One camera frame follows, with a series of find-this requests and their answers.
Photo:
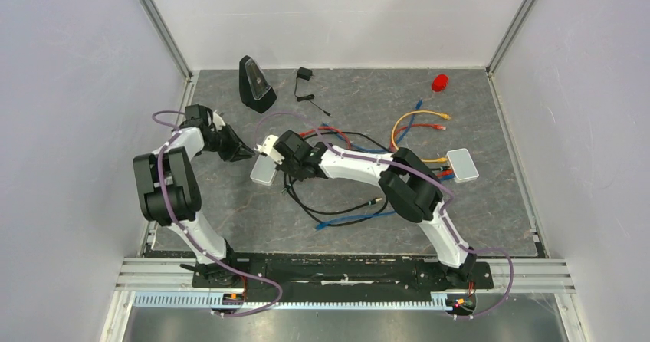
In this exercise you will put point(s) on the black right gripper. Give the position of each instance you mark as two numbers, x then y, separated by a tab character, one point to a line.
284	166

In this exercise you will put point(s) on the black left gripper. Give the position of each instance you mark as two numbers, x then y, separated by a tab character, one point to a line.
238	150

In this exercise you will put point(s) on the white network switch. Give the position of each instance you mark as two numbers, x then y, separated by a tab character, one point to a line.
462	165
263	171

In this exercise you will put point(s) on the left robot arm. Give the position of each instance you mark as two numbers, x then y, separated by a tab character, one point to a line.
169	193

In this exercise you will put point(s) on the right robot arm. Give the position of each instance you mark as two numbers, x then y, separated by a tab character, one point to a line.
414	192

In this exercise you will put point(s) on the black metronome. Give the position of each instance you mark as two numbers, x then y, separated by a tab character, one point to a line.
255	91

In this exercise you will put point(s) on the red round cap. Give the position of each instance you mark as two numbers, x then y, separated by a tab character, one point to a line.
439	83

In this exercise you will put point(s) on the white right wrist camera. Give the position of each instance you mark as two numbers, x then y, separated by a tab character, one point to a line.
266	148

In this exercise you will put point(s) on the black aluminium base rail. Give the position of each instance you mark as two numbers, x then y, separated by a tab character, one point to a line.
302	277

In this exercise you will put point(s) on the white slotted cable duct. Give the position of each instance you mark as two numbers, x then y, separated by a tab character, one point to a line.
218	301

